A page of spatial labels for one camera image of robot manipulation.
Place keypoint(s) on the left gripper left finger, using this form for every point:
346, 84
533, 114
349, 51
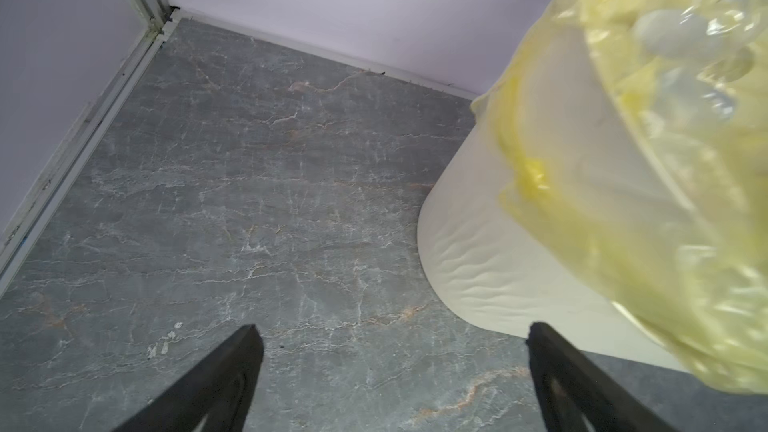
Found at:
215, 395

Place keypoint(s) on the Pepsi water bottle blue label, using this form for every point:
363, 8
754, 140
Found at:
715, 60

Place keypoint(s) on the yellow bin liner bag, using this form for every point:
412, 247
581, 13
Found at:
667, 223

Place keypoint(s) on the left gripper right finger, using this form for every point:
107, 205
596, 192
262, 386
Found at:
576, 395

